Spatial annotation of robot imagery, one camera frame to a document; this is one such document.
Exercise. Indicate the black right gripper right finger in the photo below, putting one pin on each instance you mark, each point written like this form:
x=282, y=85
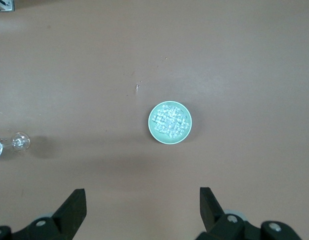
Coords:
x=219, y=225

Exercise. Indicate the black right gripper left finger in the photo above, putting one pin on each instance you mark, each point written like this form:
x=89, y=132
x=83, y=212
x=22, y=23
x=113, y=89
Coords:
x=64, y=220

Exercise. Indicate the clear cut wine glass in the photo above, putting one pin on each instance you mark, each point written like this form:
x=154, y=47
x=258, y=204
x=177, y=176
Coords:
x=20, y=142

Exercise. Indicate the pile of clear ice cubes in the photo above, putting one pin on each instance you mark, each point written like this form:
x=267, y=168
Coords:
x=169, y=121

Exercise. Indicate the green ceramic bowl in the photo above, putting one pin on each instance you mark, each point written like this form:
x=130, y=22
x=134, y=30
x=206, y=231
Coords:
x=154, y=135

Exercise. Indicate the metal table edge bracket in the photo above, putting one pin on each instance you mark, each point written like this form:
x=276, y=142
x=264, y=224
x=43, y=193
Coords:
x=3, y=5

